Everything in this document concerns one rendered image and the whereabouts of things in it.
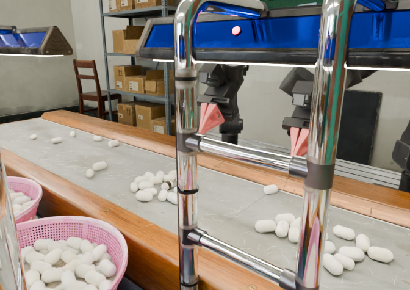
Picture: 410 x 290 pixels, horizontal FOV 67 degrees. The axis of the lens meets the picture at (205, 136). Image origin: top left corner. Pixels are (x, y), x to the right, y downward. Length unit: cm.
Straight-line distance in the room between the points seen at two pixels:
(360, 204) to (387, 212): 5
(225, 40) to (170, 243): 32
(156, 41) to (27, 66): 476
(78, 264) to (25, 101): 482
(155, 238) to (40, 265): 18
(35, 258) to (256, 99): 260
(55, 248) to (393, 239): 57
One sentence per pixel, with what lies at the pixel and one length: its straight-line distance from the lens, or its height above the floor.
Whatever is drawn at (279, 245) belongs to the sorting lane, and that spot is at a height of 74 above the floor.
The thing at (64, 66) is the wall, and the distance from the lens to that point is 549.
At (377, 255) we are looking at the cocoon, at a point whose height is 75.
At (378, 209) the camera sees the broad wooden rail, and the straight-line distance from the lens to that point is 71.
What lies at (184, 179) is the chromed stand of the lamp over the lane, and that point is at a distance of 36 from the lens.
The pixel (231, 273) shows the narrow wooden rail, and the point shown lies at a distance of 46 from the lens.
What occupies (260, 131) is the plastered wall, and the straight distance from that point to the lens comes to 301.
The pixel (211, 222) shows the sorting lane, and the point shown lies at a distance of 61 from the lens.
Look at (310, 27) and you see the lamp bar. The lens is 42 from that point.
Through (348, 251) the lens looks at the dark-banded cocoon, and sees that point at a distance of 55.
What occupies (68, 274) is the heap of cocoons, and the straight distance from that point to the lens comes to 53.
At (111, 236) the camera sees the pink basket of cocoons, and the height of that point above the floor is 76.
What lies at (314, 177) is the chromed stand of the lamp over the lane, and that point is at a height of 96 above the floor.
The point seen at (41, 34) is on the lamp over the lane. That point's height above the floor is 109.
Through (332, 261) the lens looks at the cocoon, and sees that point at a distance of 52.
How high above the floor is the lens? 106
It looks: 16 degrees down
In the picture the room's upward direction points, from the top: straight up
